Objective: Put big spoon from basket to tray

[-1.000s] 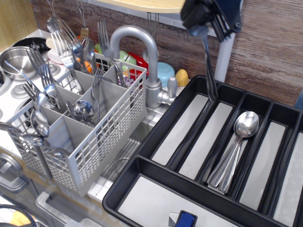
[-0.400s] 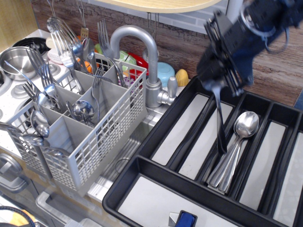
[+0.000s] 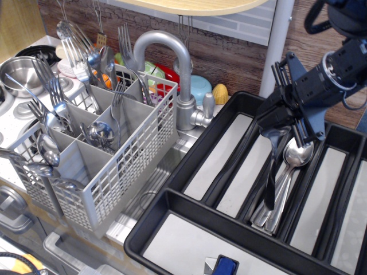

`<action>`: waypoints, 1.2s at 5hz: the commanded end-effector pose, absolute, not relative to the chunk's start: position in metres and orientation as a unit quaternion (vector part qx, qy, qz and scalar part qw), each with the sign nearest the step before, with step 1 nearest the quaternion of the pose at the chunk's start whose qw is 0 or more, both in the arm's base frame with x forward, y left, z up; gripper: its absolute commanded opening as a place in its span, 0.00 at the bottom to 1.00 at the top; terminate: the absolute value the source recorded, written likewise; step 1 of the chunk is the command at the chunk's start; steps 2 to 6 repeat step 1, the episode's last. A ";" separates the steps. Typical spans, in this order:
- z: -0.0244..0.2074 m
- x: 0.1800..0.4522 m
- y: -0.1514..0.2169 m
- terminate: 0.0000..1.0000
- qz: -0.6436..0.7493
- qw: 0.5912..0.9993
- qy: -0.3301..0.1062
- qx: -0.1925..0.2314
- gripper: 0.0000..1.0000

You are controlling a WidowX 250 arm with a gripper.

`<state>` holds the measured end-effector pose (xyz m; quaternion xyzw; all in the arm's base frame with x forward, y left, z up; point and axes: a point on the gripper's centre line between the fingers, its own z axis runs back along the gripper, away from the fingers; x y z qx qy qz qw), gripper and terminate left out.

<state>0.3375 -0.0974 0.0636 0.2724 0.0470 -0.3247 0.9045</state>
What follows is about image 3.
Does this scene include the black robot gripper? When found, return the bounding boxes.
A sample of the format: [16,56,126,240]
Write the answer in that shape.
[256,52,330,147]

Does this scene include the big steel spoon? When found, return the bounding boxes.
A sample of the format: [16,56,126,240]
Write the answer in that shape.
[260,126,290,210]

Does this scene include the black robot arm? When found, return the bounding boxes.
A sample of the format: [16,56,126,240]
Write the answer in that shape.
[256,1,366,148]

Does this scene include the stacked steel spoons in tray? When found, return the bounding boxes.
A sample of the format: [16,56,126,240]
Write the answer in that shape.
[250,138,314,234]

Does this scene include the black plastic cutlery tray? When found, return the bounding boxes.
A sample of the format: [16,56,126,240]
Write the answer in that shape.
[124,92,366,274]

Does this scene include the round steel spoon in basket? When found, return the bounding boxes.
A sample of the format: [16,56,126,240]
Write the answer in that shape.
[80,121,115,151]

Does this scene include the grey plastic cutlery basket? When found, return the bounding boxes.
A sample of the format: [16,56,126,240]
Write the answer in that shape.
[12,75,178,237]

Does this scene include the slotted steel spoon hanging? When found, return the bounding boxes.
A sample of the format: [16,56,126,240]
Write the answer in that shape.
[56,0,75,40]

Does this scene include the steel spoon front left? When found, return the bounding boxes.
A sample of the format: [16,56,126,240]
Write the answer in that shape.
[36,133,60,167]

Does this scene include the yellow toy corn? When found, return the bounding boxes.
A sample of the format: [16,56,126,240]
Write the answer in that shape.
[212,84,229,105]

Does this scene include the white vertical pole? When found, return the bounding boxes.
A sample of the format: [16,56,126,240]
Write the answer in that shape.
[259,0,295,98]

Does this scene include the light blue toy bowl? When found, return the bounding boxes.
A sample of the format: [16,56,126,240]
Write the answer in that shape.
[190,75,212,101]

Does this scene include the grey metal sink faucet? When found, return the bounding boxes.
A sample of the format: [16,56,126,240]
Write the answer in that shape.
[133,30,215,131]

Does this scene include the red toy pepper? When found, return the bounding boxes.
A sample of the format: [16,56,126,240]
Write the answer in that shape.
[154,63,180,91]

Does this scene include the green toy vegetable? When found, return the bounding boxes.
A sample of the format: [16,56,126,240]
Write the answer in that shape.
[144,61,166,79]

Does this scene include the wooden round shelf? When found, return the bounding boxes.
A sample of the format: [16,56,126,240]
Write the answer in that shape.
[119,0,266,16]

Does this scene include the steel fork in middle compartment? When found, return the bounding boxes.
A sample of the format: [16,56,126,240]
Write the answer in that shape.
[111,82,126,148]

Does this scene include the blue object at bottom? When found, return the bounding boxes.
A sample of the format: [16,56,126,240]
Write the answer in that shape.
[212,255,239,275]

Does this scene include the tall steel fork at rear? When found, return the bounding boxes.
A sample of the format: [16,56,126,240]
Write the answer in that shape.
[118,23,154,106]

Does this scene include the large steel fork left rear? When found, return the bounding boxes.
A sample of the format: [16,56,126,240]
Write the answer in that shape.
[61,37,101,115]

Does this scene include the steel forks cluster left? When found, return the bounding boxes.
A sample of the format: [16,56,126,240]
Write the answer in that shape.
[32,52,78,137]

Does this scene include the steel cooking pot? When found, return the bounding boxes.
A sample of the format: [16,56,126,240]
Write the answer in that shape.
[1,56,44,98]

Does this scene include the hanging spatula with wire handle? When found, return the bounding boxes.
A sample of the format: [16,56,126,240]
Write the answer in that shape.
[92,0,107,49]

